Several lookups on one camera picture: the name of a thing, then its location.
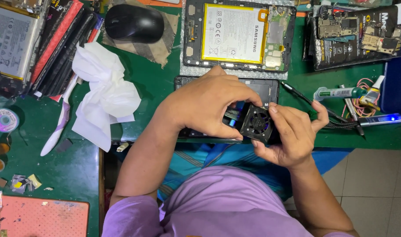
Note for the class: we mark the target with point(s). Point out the small dark grey chip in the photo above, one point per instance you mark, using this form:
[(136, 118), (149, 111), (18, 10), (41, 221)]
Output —
[(64, 145)]

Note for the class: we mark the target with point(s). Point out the small brown scrap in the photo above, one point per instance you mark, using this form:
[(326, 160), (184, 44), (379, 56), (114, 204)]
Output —
[(2, 182)]

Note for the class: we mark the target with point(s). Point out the crumpled white tissue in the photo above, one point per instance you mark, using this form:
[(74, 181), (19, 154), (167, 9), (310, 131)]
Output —
[(103, 95)]

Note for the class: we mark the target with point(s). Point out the opened tablet with white battery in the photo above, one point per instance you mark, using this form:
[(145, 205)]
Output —
[(233, 33)]

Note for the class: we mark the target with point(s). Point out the white and purple toothbrush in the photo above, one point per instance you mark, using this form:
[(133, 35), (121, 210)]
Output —
[(62, 115)]

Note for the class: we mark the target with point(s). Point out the worn striped cloth mouse pad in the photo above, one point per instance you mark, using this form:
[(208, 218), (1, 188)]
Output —
[(161, 49)]

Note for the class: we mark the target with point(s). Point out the person's left hand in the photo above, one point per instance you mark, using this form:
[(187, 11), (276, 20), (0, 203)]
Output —
[(200, 105)]

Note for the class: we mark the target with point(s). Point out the silver precision screwdriver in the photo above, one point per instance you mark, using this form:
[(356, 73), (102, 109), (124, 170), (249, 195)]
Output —
[(351, 112)]

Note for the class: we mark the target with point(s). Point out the blue striped waist cloth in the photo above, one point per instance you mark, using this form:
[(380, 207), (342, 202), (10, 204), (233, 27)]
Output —
[(200, 158)]

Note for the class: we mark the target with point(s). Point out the black computer mouse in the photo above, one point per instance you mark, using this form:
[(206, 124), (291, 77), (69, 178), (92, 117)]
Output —
[(134, 23)]

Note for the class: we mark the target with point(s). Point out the opened phone with grey battery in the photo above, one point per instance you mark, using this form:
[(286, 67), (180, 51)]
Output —
[(11, 41)]

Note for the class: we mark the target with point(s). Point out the black printed plastic packet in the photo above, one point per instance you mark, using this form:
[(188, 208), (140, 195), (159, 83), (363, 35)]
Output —
[(348, 54)]

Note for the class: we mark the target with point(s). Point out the black phone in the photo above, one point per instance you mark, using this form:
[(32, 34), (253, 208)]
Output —
[(263, 89)]

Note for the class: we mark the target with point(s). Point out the purple shirt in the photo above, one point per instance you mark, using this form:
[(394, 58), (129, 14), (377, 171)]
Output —
[(220, 204)]

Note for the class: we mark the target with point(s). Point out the phone circuit board gold parts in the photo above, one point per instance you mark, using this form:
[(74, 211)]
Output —
[(383, 41)]

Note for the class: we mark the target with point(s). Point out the orange silicone repair mat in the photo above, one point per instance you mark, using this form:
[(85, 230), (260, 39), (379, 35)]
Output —
[(39, 217)]

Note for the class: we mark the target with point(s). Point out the dark blue box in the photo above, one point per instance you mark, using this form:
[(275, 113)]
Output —
[(398, 82)]

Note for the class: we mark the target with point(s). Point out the phone circuit board with shields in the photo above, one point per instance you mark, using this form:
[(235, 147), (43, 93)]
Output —
[(335, 25)]

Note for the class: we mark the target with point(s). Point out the small black cooling fan module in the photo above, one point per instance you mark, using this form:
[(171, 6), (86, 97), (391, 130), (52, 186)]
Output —
[(257, 123)]

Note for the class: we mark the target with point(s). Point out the person's right hand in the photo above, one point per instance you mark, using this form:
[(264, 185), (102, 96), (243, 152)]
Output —
[(294, 138)]

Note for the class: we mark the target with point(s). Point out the green flux syringe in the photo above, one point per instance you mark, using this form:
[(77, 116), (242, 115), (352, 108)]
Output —
[(338, 93)]

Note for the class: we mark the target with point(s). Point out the blue lit usb tool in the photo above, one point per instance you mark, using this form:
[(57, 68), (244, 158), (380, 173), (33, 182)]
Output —
[(381, 119)]

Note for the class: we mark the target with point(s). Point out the solder wick spool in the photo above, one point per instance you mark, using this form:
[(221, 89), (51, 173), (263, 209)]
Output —
[(4, 120)]

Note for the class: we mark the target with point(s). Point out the heap of tape scraps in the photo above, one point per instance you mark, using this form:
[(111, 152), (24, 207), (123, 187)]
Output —
[(24, 183)]

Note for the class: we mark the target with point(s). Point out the small white plug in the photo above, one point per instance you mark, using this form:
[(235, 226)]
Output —
[(122, 147)]

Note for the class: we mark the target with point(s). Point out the stack of phones and cases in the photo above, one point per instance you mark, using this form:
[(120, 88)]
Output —
[(63, 42)]

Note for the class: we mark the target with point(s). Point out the white glue tube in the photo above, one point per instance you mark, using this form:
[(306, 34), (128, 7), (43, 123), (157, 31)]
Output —
[(373, 92)]

